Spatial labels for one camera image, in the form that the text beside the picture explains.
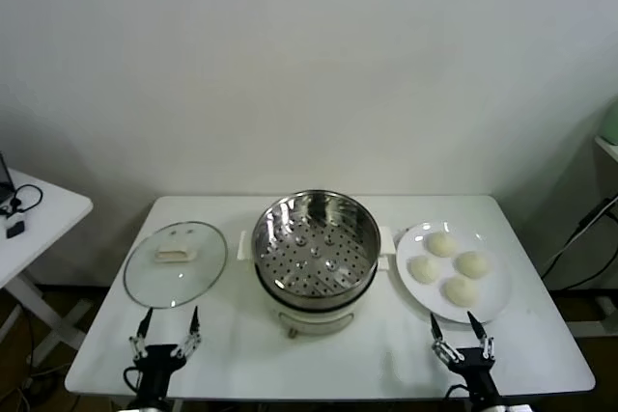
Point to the small black box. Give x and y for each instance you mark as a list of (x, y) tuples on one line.
[(15, 229)]

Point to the small white adapter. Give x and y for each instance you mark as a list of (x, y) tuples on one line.
[(12, 214)]

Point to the white electric cooker base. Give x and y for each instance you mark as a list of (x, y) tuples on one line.
[(314, 318)]

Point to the black tablet screen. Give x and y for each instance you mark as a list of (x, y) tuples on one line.
[(4, 178)]

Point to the white steamed baozi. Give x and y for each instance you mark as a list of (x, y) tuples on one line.
[(441, 244), (461, 291), (425, 268), (472, 265)]

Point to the perforated steel steamer basket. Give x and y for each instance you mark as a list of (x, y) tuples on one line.
[(314, 267)]

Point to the white side table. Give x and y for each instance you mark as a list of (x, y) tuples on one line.
[(48, 209)]

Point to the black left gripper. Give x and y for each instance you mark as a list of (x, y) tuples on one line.
[(157, 368)]

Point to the white round plate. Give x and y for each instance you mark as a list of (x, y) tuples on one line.
[(492, 296)]

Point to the white shelf board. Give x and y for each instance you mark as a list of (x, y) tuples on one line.
[(609, 146)]

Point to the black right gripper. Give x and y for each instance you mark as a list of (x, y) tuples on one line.
[(473, 371)]

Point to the glass pot lid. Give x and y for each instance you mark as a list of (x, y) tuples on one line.
[(145, 277)]

